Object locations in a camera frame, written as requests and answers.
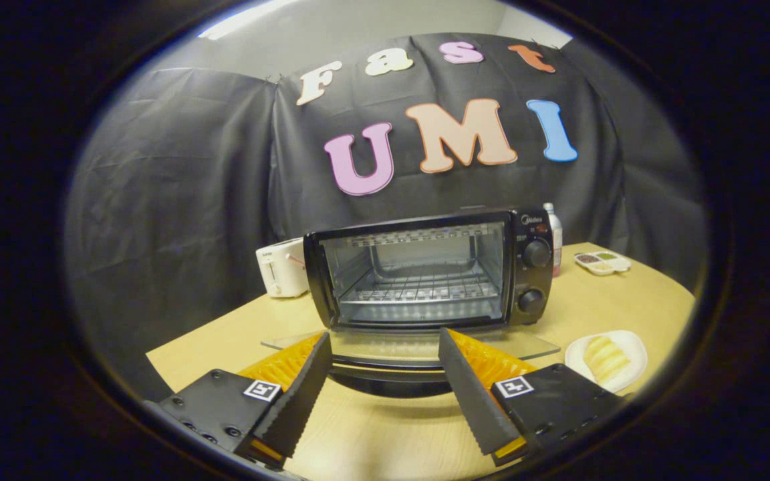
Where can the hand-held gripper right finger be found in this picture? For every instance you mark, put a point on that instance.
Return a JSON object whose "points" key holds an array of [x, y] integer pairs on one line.
{"points": [[468, 401]]}

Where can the white divided condiment tray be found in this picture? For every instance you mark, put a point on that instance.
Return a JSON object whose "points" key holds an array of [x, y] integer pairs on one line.
{"points": [[602, 262]]}

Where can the pink bottle with white cap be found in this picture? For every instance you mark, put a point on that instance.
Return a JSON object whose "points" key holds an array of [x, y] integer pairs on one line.
{"points": [[555, 244]]}

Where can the white square plate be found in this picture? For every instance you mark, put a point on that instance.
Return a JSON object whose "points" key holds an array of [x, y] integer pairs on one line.
{"points": [[635, 347]]}

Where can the pale yellow bread slices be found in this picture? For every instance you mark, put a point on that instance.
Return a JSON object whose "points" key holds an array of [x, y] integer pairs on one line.
{"points": [[605, 357]]}

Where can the black toaster oven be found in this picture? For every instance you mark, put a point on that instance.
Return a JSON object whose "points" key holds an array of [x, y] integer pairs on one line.
{"points": [[532, 277]]}

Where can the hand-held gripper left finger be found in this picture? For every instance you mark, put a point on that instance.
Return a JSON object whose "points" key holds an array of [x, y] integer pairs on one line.
{"points": [[298, 401]]}

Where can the white pop-up toaster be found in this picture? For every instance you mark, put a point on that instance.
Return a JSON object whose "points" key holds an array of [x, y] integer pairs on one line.
{"points": [[278, 267]]}

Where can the black backdrop cloth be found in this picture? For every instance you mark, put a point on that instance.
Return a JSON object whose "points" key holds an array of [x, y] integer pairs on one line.
{"points": [[178, 220]]}

